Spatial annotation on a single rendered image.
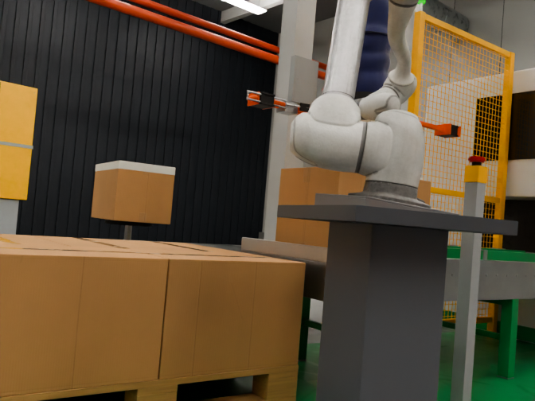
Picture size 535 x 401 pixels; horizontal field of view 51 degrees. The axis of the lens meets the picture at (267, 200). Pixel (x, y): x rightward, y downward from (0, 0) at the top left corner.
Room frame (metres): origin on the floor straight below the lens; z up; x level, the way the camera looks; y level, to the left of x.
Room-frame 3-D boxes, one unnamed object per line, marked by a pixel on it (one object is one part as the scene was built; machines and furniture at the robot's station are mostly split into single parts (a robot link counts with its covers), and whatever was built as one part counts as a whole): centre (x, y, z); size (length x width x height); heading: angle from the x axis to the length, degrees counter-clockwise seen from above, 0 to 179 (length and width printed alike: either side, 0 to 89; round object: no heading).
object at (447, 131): (2.61, -0.82, 1.19); 0.09 x 0.08 x 0.05; 37
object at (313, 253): (2.42, -0.11, 0.58); 0.70 x 0.03 x 0.06; 36
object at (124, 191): (4.06, 0.99, 0.82); 0.60 x 0.40 x 0.40; 31
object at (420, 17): (3.80, -1.29, 1.05); 1.17 x 0.10 x 2.10; 126
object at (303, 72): (3.59, -0.17, 1.62); 0.20 x 0.05 x 0.30; 126
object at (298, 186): (2.63, -0.41, 0.75); 0.60 x 0.40 x 0.40; 126
